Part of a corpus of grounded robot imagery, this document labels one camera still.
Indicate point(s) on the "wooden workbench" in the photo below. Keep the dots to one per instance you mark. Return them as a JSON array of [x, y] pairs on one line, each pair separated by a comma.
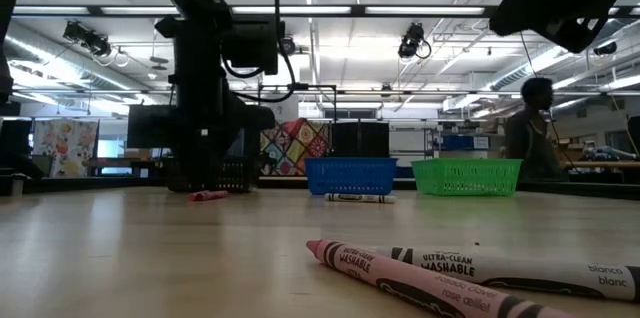
[[600, 164]]

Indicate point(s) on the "black metal stand frame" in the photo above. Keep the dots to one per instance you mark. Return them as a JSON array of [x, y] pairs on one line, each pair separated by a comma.
[[325, 86]]

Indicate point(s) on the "person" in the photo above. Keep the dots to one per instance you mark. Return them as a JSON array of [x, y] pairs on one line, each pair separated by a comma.
[[530, 133]]

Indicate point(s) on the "black table side rail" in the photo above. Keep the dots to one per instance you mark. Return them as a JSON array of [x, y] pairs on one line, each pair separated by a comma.
[[100, 183]]

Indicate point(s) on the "silver air duct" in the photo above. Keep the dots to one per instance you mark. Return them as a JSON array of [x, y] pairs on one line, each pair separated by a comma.
[[30, 50]]

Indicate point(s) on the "narrow black panel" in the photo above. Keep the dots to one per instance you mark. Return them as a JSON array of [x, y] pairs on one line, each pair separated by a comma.
[[252, 145]]

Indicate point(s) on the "orange-flowered white cloth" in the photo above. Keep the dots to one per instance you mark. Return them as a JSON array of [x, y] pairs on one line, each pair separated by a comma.
[[65, 148]]

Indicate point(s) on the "wide black panel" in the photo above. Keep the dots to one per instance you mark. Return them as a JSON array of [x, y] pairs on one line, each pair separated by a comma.
[[360, 138]]

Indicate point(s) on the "round black ceiling fixture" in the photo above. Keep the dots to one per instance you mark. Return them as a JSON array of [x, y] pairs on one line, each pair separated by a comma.
[[291, 47]]

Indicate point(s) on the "white column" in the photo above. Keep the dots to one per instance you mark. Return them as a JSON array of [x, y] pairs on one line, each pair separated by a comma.
[[287, 113]]

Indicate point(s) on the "black slotted plastic basket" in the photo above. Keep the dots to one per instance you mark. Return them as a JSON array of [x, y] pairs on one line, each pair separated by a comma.
[[240, 175]]

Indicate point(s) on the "black ceiling dome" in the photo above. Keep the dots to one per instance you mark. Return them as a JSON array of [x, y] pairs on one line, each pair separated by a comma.
[[605, 49]]

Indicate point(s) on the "grey bin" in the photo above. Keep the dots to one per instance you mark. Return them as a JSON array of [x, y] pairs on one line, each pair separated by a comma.
[[15, 185]]

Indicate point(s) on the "grey background robot arm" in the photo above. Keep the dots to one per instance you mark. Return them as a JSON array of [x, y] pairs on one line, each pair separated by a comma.
[[610, 153]]

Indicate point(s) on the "carnation pink crayon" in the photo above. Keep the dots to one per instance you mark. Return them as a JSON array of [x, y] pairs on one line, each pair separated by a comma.
[[400, 283]]

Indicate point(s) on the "green slotted plastic basket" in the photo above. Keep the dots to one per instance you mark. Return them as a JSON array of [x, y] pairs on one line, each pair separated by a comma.
[[465, 177]]

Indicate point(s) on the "black ceiling spotlights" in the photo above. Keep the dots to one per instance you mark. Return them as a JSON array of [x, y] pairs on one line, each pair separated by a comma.
[[92, 43]]

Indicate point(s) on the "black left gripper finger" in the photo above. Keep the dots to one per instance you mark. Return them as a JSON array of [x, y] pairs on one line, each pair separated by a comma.
[[205, 143]]

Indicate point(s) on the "black overhead camera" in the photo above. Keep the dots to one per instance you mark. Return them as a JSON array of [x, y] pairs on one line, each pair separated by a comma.
[[410, 43]]

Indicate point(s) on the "blue slotted plastic basket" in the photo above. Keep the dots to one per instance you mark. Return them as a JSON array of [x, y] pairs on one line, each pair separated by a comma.
[[350, 175]]

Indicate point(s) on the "white crayon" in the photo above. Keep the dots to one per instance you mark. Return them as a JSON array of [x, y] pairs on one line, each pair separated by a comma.
[[525, 273], [360, 198]]

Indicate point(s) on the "blue sign box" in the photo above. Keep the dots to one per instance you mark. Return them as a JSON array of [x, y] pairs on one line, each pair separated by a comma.
[[455, 143]]

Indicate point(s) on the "black overhead frame bar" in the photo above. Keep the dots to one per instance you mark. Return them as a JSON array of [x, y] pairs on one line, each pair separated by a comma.
[[125, 16]]

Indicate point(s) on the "colourful patchwork quilt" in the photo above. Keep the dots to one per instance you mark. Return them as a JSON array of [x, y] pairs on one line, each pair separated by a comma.
[[295, 148]]

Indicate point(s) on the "black monitor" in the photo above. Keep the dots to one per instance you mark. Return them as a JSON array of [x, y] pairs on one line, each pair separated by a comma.
[[150, 130]]

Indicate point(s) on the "black cabinet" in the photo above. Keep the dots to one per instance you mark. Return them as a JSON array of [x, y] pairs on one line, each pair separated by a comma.
[[15, 143]]

